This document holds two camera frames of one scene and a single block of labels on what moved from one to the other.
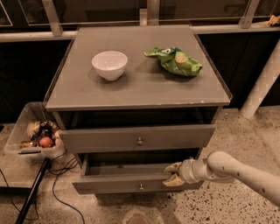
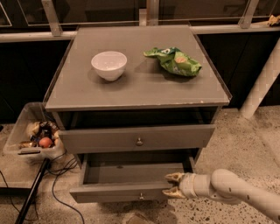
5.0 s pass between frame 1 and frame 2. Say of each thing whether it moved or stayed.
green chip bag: stayed
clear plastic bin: stayed
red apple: stayed
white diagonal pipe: stayed
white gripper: moved
